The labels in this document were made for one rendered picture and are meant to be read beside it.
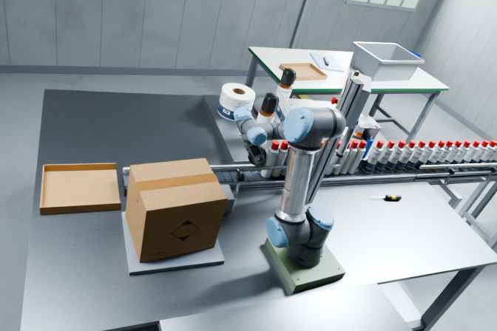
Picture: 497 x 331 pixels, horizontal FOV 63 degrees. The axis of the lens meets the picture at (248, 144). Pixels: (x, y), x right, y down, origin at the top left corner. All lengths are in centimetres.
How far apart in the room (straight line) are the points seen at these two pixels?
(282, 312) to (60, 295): 77
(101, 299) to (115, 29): 325
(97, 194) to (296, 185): 87
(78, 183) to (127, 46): 275
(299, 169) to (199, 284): 57
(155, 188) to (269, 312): 61
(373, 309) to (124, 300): 94
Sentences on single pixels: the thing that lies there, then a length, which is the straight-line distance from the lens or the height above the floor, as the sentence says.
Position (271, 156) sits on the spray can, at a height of 102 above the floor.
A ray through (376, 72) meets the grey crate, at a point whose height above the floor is 89.
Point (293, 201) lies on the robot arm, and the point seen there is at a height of 119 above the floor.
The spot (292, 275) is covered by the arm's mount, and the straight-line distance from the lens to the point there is 166.
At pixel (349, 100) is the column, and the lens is 175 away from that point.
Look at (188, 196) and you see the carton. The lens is 146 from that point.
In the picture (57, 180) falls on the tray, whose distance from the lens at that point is 193.
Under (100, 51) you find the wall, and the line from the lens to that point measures 447.
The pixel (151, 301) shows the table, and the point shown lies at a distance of 153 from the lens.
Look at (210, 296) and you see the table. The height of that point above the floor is 83.
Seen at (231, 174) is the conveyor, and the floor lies 88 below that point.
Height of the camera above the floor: 211
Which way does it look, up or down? 34 degrees down
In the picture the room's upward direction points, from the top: 16 degrees clockwise
